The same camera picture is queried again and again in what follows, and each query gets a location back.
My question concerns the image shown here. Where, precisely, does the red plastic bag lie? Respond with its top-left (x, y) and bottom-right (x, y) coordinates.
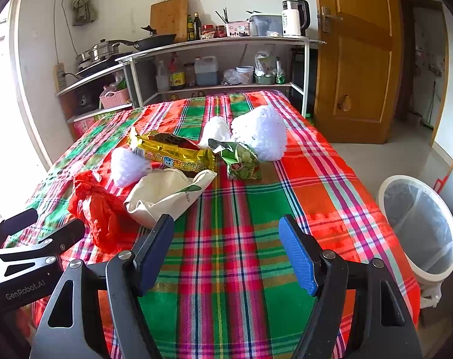
top-left (67, 170), bottom-right (140, 254)

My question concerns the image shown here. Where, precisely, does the beige paper bag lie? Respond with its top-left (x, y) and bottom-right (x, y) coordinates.
top-left (124, 169), bottom-right (217, 229)

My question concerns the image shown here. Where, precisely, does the small white foam net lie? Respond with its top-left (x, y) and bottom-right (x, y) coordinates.
top-left (110, 147), bottom-right (152, 188)

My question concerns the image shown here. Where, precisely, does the yellow snack wrapper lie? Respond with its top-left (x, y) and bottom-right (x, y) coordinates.
top-left (128, 127), bottom-right (216, 174)

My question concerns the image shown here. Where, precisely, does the green snack wrapper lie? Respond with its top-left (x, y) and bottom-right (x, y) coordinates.
top-left (208, 139), bottom-right (262, 180)

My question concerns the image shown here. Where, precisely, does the large white foam net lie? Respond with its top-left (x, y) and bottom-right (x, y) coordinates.
top-left (231, 105), bottom-right (287, 161)

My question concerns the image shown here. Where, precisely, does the white tissue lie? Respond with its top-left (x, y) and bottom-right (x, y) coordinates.
top-left (198, 116), bottom-right (231, 148)

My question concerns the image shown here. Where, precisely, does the white trash bin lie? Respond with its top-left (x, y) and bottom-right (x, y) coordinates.
top-left (377, 175), bottom-right (453, 309)

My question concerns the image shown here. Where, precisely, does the white kitchen shelf rack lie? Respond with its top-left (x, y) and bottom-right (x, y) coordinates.
top-left (58, 36), bottom-right (320, 124)

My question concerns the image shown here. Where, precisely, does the plaid red green tablecloth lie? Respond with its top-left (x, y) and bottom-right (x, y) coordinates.
top-left (7, 91), bottom-right (419, 358)

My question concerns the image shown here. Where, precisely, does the pink plastic basket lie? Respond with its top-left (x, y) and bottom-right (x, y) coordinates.
top-left (100, 87), bottom-right (130, 109)

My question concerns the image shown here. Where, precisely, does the white power strip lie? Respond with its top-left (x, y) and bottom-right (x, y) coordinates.
top-left (53, 63), bottom-right (67, 92)

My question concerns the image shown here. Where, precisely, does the steel pot with lid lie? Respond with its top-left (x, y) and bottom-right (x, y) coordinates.
top-left (76, 39), bottom-right (120, 65)

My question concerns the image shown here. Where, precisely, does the yellow label sauce bottle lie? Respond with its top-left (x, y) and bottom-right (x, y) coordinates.
top-left (168, 53), bottom-right (186, 90)

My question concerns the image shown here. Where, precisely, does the white oil jug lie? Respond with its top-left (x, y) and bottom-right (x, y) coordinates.
top-left (194, 56), bottom-right (219, 87)

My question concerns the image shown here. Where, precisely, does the white plastic tub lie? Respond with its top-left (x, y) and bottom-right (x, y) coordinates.
top-left (235, 66), bottom-right (255, 84)

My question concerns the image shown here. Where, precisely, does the black frying pan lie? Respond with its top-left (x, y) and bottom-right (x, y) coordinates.
top-left (111, 25), bottom-right (176, 51)

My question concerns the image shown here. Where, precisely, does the wooden cutting board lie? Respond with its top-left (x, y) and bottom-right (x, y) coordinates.
top-left (149, 0), bottom-right (189, 42)

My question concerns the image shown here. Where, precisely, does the dark sauce bottle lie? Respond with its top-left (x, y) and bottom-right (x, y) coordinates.
top-left (193, 12), bottom-right (201, 40)

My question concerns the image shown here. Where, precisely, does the clear plastic storage box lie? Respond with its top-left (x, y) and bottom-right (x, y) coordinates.
top-left (249, 13), bottom-right (283, 37)

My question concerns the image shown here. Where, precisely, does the pink utensil holder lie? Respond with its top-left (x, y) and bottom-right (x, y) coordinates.
top-left (226, 21), bottom-right (250, 37)

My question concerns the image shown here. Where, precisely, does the white electric kettle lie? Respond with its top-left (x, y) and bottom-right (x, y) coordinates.
top-left (282, 0), bottom-right (311, 37)

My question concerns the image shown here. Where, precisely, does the wooden door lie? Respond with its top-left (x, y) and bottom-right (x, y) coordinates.
top-left (314, 0), bottom-right (403, 144)

